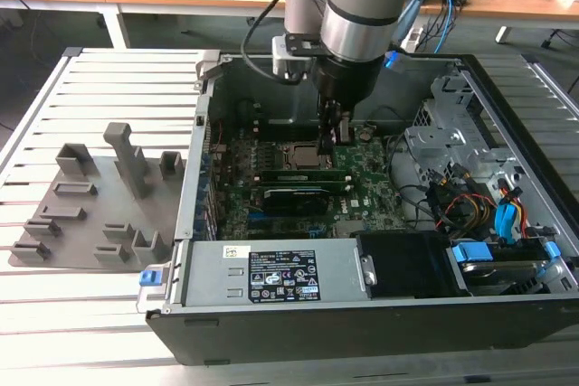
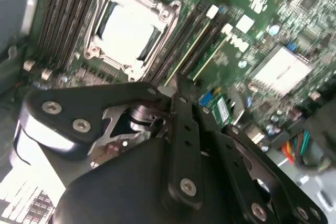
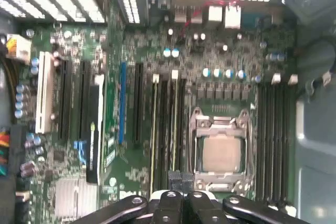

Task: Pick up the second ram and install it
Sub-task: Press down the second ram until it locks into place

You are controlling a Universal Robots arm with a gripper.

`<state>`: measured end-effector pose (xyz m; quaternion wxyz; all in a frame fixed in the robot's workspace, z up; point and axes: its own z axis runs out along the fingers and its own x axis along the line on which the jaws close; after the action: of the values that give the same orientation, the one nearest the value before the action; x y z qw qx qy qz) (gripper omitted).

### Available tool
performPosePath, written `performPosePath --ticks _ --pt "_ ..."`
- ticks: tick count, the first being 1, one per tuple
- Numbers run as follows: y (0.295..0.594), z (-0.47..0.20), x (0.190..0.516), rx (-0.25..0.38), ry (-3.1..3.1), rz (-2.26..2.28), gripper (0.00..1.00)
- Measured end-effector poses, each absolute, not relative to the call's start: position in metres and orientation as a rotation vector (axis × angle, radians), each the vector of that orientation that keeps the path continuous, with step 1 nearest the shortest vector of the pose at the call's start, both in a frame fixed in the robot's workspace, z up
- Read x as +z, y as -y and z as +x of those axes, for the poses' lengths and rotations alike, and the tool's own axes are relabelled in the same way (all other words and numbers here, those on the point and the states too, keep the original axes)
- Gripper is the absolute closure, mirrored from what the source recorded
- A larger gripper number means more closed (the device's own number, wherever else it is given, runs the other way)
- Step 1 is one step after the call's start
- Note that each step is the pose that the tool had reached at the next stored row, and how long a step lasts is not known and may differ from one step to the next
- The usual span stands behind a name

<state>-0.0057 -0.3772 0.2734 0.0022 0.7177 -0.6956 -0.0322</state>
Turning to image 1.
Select silver metal drive cage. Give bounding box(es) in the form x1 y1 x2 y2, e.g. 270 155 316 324
403 71 521 189

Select grey power supply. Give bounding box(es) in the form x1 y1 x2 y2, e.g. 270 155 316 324
180 239 377 309

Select open black PC case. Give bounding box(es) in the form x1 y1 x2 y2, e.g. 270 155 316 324
135 49 579 367

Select green motherboard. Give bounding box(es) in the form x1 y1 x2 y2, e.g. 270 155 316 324
205 122 426 242

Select black plastic shroud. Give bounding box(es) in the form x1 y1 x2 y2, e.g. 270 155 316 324
355 231 456 301

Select blue flat wire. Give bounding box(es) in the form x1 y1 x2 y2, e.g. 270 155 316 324
495 180 521 247

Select silver CPU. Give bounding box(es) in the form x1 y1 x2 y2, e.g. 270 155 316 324
289 144 325 169

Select yellow red power wires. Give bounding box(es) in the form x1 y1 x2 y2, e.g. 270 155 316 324
445 193 498 227

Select black graphics card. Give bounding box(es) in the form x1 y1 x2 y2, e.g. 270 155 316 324
261 187 335 219

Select grey parts rack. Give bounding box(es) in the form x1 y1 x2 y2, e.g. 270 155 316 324
7 121 186 274

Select black camera cable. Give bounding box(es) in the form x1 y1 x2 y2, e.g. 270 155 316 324
241 0 338 78

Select metal CPU socket cover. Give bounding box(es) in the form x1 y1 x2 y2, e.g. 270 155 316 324
276 139 341 177

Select black looped wire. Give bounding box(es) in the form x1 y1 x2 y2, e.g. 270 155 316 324
368 105 413 134

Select hard disk in blue carrier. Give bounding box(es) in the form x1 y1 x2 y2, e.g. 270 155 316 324
445 239 571 299

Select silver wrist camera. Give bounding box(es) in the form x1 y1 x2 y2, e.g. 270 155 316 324
271 35 314 84

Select white power strip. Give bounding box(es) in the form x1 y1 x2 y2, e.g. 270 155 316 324
402 26 424 52

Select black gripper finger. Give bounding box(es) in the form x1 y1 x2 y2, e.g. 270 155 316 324
318 99 339 159

